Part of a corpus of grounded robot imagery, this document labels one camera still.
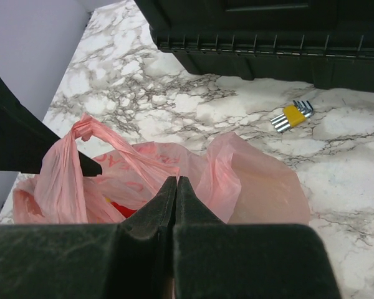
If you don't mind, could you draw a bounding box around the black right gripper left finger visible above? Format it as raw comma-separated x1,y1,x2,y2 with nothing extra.
0,177,177,298

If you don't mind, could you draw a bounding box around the yellow hex key set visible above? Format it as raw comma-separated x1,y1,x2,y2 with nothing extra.
271,100,314,133

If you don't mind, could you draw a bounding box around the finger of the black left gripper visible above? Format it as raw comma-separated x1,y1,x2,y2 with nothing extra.
0,57,103,178

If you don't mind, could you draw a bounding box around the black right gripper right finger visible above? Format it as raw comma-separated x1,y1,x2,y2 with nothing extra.
173,177,341,298

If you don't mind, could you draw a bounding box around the pink plastic bag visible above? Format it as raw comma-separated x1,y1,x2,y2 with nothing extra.
12,115,310,224

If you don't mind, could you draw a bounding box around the red fake fruit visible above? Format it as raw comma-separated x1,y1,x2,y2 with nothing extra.
110,201,137,220

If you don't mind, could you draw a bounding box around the black toolbox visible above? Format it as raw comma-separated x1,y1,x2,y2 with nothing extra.
137,1,374,92

